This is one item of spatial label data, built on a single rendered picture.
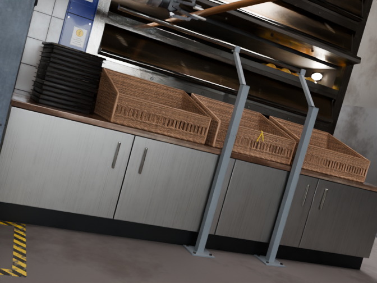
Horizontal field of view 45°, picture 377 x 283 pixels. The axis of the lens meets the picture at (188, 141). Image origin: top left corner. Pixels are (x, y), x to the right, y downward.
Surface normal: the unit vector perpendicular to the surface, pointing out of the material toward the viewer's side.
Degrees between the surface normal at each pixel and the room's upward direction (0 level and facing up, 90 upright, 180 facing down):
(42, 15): 90
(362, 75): 90
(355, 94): 90
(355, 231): 90
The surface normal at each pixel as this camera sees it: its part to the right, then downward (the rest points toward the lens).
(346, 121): -0.90, -0.22
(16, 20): 0.34, 0.16
